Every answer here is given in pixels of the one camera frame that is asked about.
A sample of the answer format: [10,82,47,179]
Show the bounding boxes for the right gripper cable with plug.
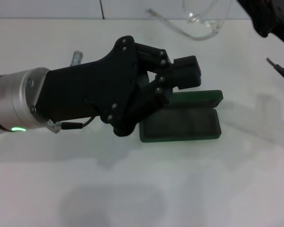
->
[266,57,284,92]

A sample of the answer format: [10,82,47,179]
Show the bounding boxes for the clear white glasses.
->
[145,0,233,42]

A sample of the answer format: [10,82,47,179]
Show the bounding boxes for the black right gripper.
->
[236,0,284,51]

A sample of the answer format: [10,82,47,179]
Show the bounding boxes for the silver connector stub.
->
[70,49,84,67]

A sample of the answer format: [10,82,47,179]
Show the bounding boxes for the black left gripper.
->
[35,35,202,138]

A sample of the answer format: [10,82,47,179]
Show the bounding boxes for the left gripper cable with plug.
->
[47,115,96,134]

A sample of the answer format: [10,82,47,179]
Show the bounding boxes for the gripper cable with plug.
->
[266,57,284,92]
[47,115,96,134]

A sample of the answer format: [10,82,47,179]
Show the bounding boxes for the green glasses case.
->
[139,89,224,144]

